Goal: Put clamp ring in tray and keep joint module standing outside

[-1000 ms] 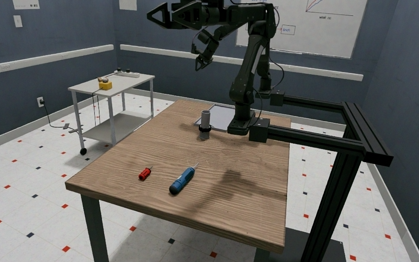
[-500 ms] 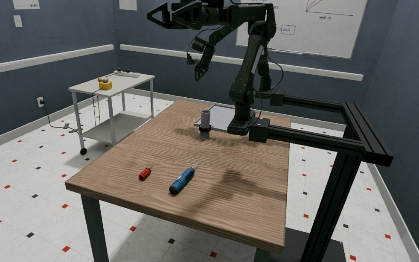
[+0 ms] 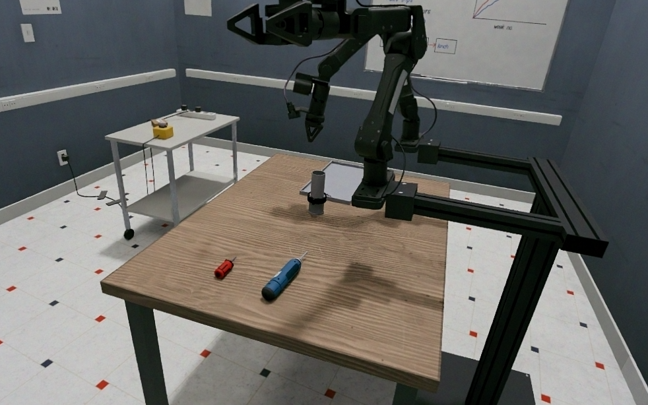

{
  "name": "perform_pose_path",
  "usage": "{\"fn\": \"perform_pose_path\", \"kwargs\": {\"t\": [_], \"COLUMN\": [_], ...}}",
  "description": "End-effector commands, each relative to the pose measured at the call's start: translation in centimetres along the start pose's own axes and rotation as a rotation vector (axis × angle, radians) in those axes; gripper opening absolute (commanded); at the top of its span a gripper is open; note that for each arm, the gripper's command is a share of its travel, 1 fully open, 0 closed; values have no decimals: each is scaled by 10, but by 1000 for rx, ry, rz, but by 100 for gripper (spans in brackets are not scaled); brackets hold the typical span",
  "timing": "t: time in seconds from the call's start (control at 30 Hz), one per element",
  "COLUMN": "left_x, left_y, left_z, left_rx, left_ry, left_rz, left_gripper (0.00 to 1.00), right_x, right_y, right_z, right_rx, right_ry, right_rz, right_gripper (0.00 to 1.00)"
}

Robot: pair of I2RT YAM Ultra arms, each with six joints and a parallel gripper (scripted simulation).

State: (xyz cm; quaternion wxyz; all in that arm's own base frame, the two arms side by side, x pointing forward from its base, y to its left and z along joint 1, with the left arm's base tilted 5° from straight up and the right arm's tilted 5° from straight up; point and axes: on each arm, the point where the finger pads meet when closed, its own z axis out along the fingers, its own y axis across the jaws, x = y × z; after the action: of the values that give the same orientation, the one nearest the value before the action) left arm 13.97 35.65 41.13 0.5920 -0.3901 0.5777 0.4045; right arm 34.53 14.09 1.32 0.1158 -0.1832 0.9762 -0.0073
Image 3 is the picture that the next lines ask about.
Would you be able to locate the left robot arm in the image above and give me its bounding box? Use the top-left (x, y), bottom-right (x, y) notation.
top-left (307, 0), bottom-right (427, 202)

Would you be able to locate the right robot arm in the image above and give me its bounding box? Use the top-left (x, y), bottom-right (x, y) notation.
top-left (288, 34), bottom-right (422, 148)

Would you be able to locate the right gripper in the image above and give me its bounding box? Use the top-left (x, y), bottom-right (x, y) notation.
top-left (288, 97), bottom-right (327, 142)

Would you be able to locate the black clamp ring half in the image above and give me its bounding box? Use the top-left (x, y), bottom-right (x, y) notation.
top-left (308, 192), bottom-right (327, 205)

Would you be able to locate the red stubby screwdriver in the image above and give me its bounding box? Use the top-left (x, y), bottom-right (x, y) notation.
top-left (214, 257), bottom-right (236, 278)

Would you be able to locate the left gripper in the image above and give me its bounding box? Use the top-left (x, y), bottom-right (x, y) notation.
top-left (227, 0), bottom-right (323, 47)

